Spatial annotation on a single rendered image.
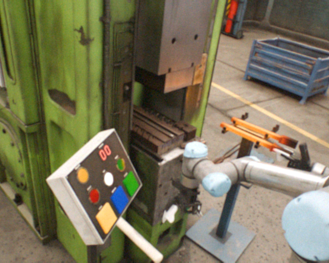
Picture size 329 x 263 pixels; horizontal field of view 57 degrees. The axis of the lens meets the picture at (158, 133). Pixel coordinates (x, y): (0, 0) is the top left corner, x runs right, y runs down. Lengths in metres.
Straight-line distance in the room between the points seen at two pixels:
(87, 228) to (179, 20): 0.88
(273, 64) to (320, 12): 4.61
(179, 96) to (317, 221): 1.32
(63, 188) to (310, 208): 0.71
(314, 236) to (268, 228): 2.07
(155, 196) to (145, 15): 0.91
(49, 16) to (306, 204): 1.31
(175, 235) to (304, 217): 1.63
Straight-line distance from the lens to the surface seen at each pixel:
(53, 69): 1.63
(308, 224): 0.65
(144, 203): 1.83
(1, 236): 2.52
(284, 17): 10.39
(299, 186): 0.85
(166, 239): 2.18
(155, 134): 1.61
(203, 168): 0.95
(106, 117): 1.38
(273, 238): 2.65
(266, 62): 5.47
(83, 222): 1.08
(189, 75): 1.50
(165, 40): 1.30
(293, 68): 5.26
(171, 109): 1.90
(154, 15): 1.30
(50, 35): 1.58
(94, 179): 1.09
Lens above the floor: 1.82
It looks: 31 degrees down
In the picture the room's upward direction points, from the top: 6 degrees clockwise
